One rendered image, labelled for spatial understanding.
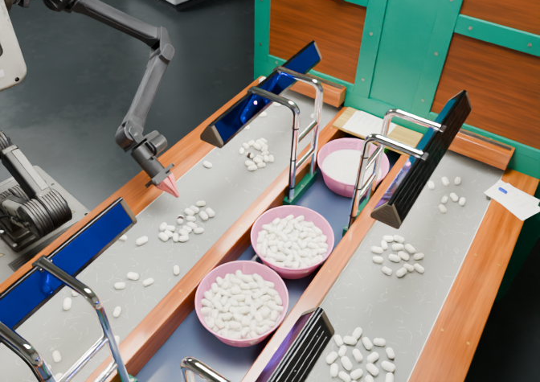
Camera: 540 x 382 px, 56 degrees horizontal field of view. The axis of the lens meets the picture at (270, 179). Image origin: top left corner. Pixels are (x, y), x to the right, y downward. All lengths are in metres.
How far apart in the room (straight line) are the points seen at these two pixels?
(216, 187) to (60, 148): 1.67
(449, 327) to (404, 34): 1.02
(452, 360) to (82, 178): 2.24
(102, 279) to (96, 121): 1.98
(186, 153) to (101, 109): 1.71
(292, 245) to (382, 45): 0.84
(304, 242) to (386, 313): 0.34
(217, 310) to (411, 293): 0.58
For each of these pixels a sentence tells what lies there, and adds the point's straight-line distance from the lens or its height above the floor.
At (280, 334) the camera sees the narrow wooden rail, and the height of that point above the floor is 0.76.
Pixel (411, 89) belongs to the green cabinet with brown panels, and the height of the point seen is 0.94.
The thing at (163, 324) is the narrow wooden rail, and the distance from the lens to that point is 1.48.
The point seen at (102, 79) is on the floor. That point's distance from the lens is 3.90.
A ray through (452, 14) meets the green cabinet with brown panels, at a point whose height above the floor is 1.27.
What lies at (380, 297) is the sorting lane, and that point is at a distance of 1.58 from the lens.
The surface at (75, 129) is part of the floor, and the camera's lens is 3.45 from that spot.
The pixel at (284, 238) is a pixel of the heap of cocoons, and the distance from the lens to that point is 1.66.
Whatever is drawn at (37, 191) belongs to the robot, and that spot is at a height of 0.80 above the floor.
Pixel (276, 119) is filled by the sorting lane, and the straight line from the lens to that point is 2.14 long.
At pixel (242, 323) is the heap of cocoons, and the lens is 1.48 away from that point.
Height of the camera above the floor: 2.02
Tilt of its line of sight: 43 degrees down
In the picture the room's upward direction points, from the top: 2 degrees clockwise
